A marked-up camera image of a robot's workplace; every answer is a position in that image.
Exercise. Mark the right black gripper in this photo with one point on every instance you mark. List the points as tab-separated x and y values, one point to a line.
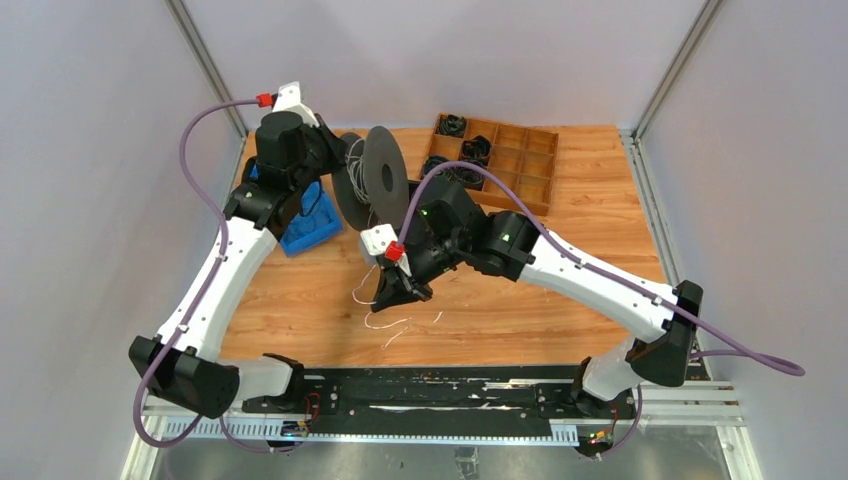
395	285

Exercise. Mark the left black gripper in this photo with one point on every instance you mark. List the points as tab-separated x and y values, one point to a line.
335	146

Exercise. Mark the black cable spool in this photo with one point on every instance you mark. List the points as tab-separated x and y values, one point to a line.
372	186

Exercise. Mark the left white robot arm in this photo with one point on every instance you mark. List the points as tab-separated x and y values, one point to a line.
181	361

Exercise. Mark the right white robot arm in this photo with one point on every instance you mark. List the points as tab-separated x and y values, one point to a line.
449	228

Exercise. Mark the blue plastic bin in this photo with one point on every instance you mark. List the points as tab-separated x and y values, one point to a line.
298	217

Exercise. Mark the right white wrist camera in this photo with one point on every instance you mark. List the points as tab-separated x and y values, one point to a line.
381	241

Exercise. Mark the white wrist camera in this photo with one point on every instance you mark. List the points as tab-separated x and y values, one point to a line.
381	241
289	98

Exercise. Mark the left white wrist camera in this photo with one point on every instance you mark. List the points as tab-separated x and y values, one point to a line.
289	98

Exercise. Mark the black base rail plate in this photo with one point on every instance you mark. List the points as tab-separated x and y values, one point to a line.
509	402

